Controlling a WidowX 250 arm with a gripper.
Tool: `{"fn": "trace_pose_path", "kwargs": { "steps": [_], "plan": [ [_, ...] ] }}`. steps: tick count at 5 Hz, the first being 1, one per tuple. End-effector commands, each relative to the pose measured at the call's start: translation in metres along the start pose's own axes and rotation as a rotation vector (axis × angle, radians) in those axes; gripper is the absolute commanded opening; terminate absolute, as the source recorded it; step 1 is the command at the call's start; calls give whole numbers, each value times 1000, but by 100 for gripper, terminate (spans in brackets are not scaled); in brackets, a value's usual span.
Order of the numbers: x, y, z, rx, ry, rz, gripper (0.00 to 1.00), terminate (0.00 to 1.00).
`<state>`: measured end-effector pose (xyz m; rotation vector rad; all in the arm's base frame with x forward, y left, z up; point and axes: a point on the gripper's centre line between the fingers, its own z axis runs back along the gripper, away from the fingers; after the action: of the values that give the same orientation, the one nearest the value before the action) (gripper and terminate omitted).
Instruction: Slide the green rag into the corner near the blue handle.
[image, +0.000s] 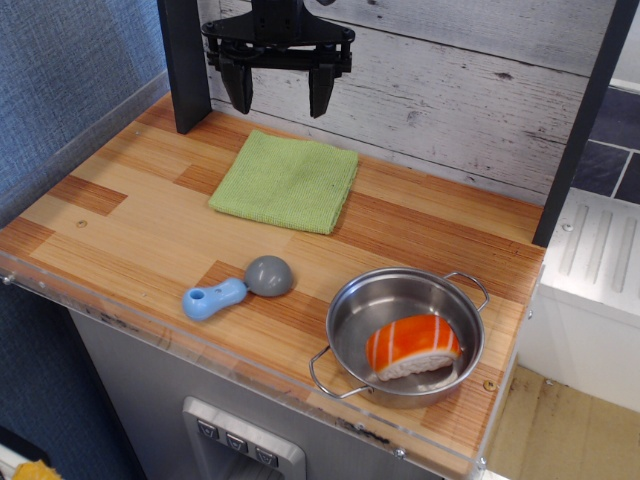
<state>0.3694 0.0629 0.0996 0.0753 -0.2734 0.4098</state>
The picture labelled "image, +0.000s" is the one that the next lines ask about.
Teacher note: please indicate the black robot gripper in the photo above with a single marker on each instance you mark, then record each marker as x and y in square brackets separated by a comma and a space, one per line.
[282, 35]

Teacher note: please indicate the green rag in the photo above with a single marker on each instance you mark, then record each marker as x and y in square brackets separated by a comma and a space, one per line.
[295, 184]

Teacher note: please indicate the yellow object at corner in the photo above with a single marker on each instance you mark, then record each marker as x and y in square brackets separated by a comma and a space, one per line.
[35, 471]

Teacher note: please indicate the clear acrylic edge guard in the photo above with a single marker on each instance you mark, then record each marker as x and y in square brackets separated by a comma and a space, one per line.
[264, 361]

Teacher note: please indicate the stainless steel pot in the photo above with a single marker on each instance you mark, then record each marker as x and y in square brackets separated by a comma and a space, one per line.
[379, 297]

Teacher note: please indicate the orange salmon sushi toy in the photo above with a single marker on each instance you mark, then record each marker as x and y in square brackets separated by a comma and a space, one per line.
[412, 345]

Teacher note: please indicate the grey dispenser button panel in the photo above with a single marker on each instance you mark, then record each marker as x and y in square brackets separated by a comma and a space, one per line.
[228, 447]

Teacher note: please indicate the white toy sink unit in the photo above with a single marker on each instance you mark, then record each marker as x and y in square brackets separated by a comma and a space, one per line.
[582, 327]

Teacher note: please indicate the blue handled grey scoop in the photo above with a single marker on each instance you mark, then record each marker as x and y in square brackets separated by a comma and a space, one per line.
[266, 276]

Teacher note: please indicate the dark right support post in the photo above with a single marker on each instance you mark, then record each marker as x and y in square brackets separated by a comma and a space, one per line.
[606, 61]

